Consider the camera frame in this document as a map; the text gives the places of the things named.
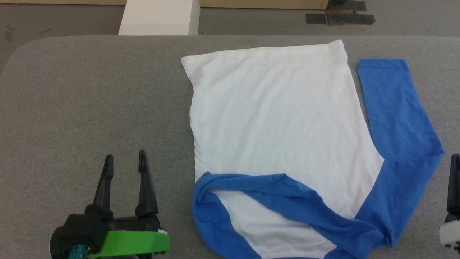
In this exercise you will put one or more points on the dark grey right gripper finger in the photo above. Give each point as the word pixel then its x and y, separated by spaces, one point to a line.
pixel 454 183

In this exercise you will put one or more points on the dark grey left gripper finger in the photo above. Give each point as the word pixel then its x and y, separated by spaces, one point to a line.
pixel 104 190
pixel 145 187

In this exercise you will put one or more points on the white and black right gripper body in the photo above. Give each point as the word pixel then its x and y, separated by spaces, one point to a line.
pixel 451 233

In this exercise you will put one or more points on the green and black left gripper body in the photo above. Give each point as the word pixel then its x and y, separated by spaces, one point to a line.
pixel 136 242

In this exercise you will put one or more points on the blue and white long-sleeve shirt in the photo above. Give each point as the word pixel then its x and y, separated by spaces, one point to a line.
pixel 280 126

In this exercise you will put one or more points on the grey fabric padded bench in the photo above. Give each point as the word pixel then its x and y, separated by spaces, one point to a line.
pixel 90 108

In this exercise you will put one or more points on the white rectangular box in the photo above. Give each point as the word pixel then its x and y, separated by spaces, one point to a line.
pixel 160 16

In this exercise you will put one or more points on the lemon print grid partition screen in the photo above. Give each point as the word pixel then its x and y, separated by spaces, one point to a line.
pixel 251 3

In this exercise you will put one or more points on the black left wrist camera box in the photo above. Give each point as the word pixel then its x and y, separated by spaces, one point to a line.
pixel 86 230

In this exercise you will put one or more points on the black stand base plate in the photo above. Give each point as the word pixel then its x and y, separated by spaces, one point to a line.
pixel 341 16

